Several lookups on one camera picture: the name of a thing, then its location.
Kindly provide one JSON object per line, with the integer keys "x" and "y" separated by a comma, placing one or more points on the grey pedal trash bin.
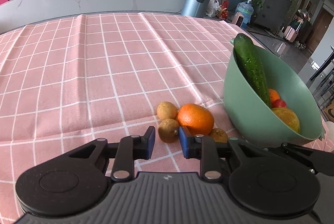
{"x": 195, "y": 8}

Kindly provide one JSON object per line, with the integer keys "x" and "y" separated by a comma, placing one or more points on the small red tomato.
{"x": 279, "y": 103}

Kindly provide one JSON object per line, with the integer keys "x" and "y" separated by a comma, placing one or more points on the small pink floor heater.
{"x": 238, "y": 19}

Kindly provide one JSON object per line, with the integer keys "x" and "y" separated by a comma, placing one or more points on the white marble tv console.
{"x": 18, "y": 13}

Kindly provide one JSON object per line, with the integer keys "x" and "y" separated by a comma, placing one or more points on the green cucumber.
{"x": 250, "y": 65}

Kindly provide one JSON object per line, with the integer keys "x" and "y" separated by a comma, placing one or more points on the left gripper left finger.
{"x": 129, "y": 149}

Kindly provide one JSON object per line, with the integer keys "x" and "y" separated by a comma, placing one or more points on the red gift bag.
{"x": 223, "y": 12}

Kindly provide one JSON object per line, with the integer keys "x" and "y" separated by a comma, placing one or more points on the pink checkered tablecloth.
{"x": 71, "y": 87}

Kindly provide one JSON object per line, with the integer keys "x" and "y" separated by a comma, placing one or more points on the small brown fruit top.
{"x": 166, "y": 110}

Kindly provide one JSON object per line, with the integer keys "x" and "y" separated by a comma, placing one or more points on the small brown fruit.
{"x": 219, "y": 135}
{"x": 166, "y": 110}
{"x": 168, "y": 131}

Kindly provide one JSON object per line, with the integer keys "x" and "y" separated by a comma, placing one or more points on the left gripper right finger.
{"x": 204, "y": 149}

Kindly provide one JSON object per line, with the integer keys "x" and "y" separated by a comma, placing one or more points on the blue water jug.
{"x": 246, "y": 9}

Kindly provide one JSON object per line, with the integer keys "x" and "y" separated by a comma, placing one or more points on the orange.
{"x": 197, "y": 119}
{"x": 273, "y": 95}

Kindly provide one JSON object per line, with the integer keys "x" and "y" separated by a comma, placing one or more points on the grey drawer cabinet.
{"x": 271, "y": 14}

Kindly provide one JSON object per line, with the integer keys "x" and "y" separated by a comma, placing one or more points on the green colander bowl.
{"x": 255, "y": 121}

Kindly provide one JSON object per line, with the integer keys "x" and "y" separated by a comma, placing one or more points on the white plastic bag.
{"x": 213, "y": 8}

